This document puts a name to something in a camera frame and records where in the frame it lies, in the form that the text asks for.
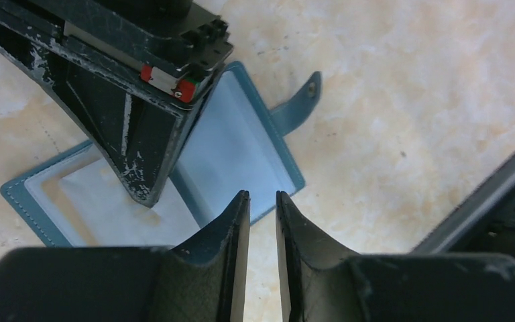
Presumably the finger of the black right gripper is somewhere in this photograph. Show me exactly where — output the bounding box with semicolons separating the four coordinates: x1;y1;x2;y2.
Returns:
0;25;205;207

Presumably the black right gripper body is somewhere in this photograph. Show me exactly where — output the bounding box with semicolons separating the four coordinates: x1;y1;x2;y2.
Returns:
0;1;233;117

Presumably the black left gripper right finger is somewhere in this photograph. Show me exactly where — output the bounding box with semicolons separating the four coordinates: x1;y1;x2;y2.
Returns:
276;191;515;321

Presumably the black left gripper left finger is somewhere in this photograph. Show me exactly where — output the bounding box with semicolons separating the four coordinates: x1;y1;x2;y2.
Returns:
0;191;250;321

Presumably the silver white card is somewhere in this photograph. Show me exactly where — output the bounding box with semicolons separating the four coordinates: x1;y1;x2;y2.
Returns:
58;159;200;246

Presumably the teal leather card holder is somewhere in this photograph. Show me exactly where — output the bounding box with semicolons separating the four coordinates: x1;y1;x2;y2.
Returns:
1;62;323;247

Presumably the aluminium frame rail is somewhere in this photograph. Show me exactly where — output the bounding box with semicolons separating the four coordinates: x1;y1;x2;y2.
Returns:
412;153;515;254

